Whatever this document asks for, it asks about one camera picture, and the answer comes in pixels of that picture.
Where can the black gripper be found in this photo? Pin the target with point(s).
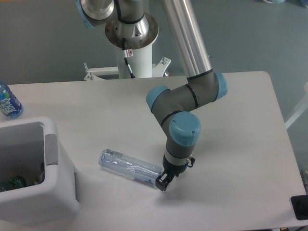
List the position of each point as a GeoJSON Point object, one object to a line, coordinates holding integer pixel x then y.
{"type": "Point", "coordinates": [171, 170]}

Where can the crushed clear plastic bottle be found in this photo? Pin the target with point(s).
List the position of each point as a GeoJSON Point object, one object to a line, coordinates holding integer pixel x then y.
{"type": "Point", "coordinates": [129, 167]}

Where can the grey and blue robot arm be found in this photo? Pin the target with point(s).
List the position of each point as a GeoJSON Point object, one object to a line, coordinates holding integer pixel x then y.
{"type": "Point", "coordinates": [132, 31]}

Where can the white plastic trash can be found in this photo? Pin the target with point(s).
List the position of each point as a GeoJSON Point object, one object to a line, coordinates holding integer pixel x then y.
{"type": "Point", "coordinates": [30, 148]}

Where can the green bottle inside trash can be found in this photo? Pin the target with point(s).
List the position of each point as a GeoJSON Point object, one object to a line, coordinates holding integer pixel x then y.
{"type": "Point", "coordinates": [13, 183]}

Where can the black device at table corner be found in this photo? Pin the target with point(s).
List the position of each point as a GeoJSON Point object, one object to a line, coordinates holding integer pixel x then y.
{"type": "Point", "coordinates": [300, 206]}

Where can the blue labelled drink bottle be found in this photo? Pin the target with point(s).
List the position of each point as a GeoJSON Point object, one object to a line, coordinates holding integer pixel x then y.
{"type": "Point", "coordinates": [10, 106]}

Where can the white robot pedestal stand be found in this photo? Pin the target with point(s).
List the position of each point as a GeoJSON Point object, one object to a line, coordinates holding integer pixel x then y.
{"type": "Point", "coordinates": [137, 62]}

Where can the white frame at right edge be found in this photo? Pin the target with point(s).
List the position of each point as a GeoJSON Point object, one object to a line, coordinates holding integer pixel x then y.
{"type": "Point", "coordinates": [298, 110]}

